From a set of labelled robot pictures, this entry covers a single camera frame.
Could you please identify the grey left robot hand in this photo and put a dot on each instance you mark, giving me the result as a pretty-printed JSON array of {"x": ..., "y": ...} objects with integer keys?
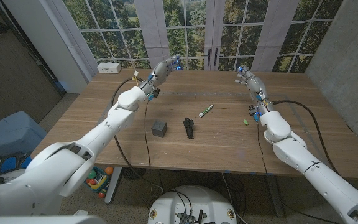
[{"x": 163, "y": 73}]

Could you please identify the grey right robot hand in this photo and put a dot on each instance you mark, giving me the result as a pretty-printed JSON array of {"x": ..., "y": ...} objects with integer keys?
[{"x": 255, "y": 85}]

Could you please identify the green marker cap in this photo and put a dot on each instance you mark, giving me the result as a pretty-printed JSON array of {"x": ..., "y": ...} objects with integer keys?
[{"x": 245, "y": 122}]

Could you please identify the green white marker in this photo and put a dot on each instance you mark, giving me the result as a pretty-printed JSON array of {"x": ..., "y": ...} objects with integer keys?
[{"x": 206, "y": 110}]

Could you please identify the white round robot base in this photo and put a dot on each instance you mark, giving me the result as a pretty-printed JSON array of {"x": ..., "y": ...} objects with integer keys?
[{"x": 197, "y": 199}]

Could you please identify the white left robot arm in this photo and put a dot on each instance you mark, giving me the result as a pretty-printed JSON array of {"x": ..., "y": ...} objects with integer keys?
[{"x": 104, "y": 133}]

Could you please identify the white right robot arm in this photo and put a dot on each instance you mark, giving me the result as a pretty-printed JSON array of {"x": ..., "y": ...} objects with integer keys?
[{"x": 306, "y": 161}]

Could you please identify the dark grey cube block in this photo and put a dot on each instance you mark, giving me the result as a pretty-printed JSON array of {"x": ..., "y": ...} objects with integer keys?
[{"x": 159, "y": 128}]

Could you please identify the printed window forest backdrop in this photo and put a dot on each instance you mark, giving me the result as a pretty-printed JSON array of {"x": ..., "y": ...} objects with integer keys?
[{"x": 179, "y": 31}]

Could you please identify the white box device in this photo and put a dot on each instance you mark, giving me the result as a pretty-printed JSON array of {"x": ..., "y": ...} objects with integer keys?
[{"x": 109, "y": 68}]

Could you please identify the round black floor fan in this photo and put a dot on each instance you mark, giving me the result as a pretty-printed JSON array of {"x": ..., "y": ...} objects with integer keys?
[{"x": 134, "y": 173}]

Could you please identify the grey table leg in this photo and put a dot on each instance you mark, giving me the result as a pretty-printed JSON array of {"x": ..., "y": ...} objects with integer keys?
[
  {"x": 275, "y": 199},
  {"x": 113, "y": 186}
]

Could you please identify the teal basket of toys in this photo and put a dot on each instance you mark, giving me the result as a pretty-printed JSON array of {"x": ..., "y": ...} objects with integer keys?
[{"x": 96, "y": 183}]

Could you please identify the blue grey bin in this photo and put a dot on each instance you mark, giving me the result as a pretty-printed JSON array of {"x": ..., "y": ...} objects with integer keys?
[{"x": 11, "y": 133}]

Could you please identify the blue black pad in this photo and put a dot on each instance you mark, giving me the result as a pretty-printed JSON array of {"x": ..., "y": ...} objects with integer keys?
[{"x": 9, "y": 164}]

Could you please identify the white robot torso edge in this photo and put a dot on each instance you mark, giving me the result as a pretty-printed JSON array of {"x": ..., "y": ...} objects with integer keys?
[{"x": 42, "y": 220}]

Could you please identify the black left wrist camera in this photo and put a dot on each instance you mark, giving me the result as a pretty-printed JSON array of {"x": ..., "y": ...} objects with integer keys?
[{"x": 155, "y": 93}]

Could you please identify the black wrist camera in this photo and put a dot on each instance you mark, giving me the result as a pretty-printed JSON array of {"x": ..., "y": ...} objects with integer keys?
[
  {"x": 252, "y": 110},
  {"x": 155, "y": 93}
]

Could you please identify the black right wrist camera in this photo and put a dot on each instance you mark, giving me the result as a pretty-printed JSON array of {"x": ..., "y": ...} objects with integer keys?
[{"x": 252, "y": 110}]

